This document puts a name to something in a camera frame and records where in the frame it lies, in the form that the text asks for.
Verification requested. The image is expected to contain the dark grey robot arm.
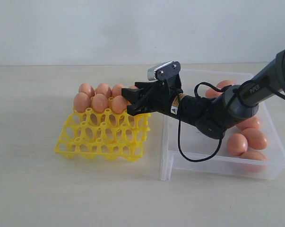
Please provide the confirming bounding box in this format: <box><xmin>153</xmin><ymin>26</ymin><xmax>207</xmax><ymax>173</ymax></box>
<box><xmin>121</xmin><ymin>49</ymin><xmax>285</xmax><ymax>140</ymax></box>

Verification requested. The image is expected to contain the yellow plastic egg tray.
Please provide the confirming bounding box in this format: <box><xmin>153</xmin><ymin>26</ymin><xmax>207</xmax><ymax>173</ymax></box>
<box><xmin>54</xmin><ymin>108</ymin><xmax>151</xmax><ymax>162</ymax></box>

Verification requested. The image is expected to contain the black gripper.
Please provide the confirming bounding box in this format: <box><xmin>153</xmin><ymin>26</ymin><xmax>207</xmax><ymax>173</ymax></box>
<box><xmin>121</xmin><ymin>79</ymin><xmax>182</xmax><ymax>117</ymax></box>

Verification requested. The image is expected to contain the clear plastic bin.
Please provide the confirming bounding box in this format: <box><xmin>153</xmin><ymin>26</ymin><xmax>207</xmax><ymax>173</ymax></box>
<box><xmin>160</xmin><ymin>69</ymin><xmax>285</xmax><ymax>182</ymax></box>

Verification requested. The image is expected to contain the black cable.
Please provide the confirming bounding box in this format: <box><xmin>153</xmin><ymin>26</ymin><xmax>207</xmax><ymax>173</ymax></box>
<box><xmin>177</xmin><ymin>81</ymin><xmax>285</xmax><ymax>163</ymax></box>

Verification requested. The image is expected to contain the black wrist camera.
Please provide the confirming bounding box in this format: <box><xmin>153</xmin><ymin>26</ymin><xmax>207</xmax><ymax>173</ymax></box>
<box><xmin>147</xmin><ymin>61</ymin><xmax>181</xmax><ymax>88</ymax></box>

